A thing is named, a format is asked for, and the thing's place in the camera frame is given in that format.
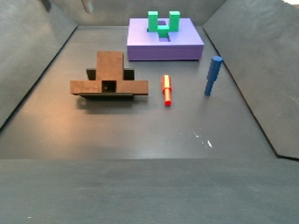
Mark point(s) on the brown T-shaped block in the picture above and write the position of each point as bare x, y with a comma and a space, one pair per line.
109, 70

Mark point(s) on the black angle fixture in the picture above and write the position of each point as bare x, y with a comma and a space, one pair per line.
116, 95

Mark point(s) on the red peg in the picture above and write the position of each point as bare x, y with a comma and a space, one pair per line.
167, 90

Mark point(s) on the blue cylindrical peg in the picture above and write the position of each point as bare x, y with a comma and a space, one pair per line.
212, 73

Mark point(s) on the purple base block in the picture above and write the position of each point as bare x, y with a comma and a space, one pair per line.
183, 45

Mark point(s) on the green U-shaped block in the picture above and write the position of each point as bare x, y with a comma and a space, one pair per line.
163, 27

